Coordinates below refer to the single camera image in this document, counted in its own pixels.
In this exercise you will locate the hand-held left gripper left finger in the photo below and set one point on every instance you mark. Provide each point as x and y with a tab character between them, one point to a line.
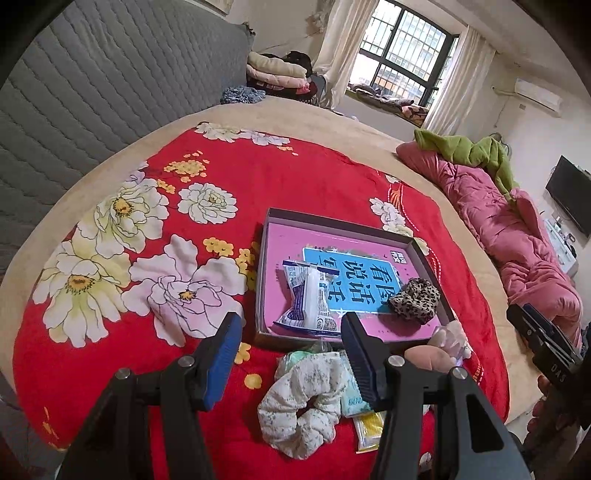
226	357

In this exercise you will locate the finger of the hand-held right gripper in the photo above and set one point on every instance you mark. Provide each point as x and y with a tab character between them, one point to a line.
526	330
556	334

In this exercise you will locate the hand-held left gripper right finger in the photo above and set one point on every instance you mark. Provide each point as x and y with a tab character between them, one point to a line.
358	364

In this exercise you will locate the green tissue pack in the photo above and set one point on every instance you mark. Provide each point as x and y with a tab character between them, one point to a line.
352	401

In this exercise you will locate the green makeup sponge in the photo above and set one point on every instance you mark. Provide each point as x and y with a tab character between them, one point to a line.
300	357

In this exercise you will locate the pink shallow cardboard box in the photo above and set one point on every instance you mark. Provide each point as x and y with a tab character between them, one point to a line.
286	339

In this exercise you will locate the peach makeup sponge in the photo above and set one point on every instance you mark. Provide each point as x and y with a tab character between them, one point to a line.
429	357

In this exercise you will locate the white floral scrunchie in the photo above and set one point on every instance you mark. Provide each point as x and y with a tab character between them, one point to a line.
281	406

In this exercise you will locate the plush toy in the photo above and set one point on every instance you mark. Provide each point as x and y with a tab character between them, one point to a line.
451	334

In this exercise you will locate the person's right hand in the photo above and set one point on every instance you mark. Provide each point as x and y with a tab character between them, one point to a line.
547	422

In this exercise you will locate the yellow and white packet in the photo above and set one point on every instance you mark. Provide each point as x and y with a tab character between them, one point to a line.
369	429

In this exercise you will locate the white cabinet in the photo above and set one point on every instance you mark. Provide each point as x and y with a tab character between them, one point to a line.
561	249

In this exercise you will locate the leopard print scrunchie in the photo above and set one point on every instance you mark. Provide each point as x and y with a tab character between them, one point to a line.
415	300

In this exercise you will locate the blue and white packet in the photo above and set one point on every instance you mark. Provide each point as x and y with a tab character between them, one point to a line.
300	295

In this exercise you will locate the pink book with blue label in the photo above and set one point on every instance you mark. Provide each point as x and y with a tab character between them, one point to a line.
369	240

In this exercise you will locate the pink quilt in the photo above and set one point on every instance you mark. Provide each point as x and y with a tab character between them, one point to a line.
485	207

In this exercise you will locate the black television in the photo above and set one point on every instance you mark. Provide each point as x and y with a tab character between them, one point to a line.
570	198

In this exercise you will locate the green cloth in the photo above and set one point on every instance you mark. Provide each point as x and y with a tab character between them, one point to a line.
461	150

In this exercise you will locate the red floral blanket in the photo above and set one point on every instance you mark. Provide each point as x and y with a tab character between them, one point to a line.
300	175

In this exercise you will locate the white air conditioner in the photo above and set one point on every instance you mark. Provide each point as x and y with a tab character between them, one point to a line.
538	94

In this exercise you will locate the white curtain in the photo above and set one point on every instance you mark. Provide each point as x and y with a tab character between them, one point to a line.
341	46
457	83

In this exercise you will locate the blue patterned cloth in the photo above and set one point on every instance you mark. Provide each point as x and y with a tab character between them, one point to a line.
240	94

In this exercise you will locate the bedding on windowsill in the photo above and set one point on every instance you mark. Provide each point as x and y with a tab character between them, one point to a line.
388	99

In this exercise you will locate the grey quilted headboard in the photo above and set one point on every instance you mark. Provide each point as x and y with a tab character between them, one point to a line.
115	92

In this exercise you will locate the pile of folded clothes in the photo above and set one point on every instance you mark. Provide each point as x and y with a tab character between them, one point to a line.
277	69

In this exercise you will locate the barred window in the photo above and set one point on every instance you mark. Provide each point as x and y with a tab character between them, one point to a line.
406	55

